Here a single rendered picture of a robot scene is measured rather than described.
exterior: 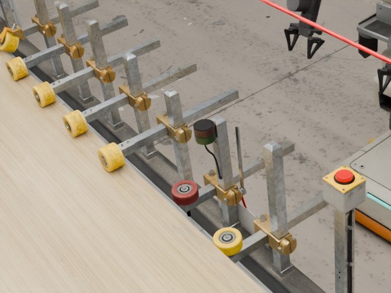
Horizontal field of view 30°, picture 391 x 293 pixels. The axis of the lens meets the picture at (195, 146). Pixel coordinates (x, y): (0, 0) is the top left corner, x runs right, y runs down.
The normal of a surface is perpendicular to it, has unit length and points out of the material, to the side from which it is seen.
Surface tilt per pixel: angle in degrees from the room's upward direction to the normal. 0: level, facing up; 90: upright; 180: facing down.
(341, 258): 90
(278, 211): 90
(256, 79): 0
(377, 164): 0
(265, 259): 0
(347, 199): 90
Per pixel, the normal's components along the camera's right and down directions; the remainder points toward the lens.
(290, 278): -0.13, -0.79
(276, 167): 0.57, 0.44
